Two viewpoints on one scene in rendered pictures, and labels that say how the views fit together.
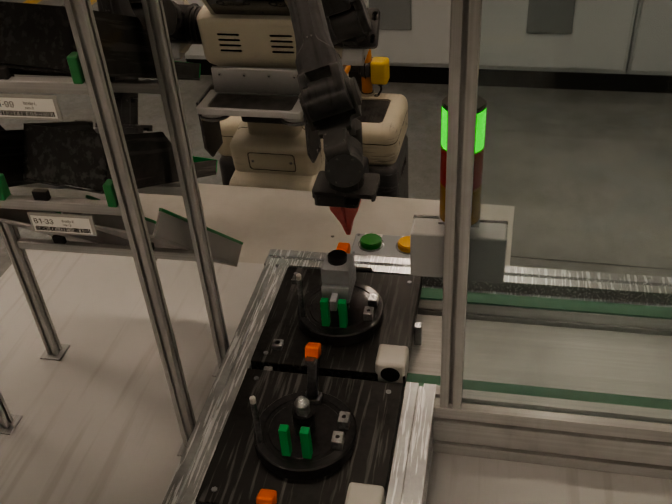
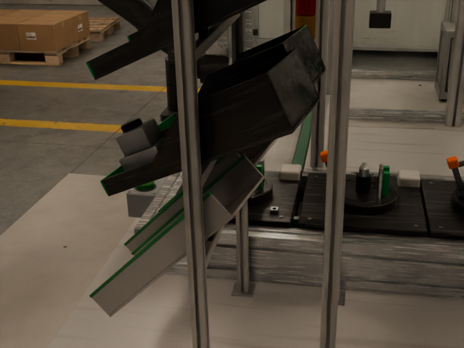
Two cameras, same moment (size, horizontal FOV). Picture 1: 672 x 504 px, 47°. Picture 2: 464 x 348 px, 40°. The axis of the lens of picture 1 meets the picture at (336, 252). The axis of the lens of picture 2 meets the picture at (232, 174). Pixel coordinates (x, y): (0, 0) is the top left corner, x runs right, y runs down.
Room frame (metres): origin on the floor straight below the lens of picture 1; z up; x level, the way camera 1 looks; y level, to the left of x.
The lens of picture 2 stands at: (1.02, 1.21, 1.56)
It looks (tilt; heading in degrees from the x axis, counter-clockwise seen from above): 24 degrees down; 268
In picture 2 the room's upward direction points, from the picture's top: 1 degrees counter-clockwise
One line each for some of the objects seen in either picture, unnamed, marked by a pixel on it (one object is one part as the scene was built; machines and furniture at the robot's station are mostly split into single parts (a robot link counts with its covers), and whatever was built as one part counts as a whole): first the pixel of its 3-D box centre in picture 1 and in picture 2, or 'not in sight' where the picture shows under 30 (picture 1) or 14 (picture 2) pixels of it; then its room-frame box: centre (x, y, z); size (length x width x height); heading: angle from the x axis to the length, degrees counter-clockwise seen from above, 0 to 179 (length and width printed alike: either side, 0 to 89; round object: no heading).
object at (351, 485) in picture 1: (303, 417); (363, 180); (0.71, 0.06, 1.01); 0.24 x 0.24 x 0.13; 76
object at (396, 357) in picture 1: (392, 364); (291, 175); (0.84, -0.07, 0.97); 0.05 x 0.05 x 0.04; 76
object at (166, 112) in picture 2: (345, 172); (181, 99); (1.07, -0.03, 1.17); 0.10 x 0.07 x 0.07; 77
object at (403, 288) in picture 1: (341, 320); (239, 195); (0.96, 0.00, 0.96); 0.24 x 0.24 x 0.02; 76
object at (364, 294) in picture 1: (340, 311); (239, 187); (0.96, 0.00, 0.98); 0.14 x 0.14 x 0.02
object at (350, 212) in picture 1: (340, 209); not in sight; (1.07, -0.01, 1.10); 0.07 x 0.07 x 0.09; 77
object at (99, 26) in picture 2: not in sight; (63, 29); (2.69, -6.58, 0.07); 1.20 x 0.82 x 0.14; 171
